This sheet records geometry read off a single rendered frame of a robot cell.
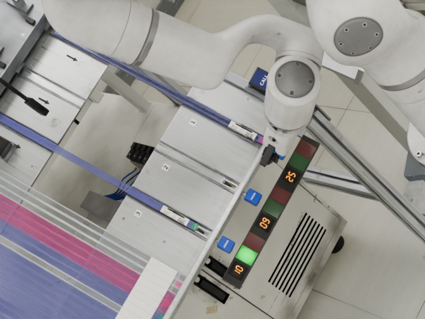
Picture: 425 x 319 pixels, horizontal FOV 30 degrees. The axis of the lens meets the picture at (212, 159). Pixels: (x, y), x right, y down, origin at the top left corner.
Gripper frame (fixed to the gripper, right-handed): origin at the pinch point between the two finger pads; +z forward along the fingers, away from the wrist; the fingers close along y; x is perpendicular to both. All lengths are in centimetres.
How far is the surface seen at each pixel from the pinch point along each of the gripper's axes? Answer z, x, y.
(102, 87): 191, 99, 37
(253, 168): 8.0, 2.6, -6.1
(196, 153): 10.2, 14.5, -8.6
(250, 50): 150, 41, 69
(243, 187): 8.0, 2.5, -10.6
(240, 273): 11.1, -5.3, -25.4
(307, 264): 74, -17, -7
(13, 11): 4, 62, -2
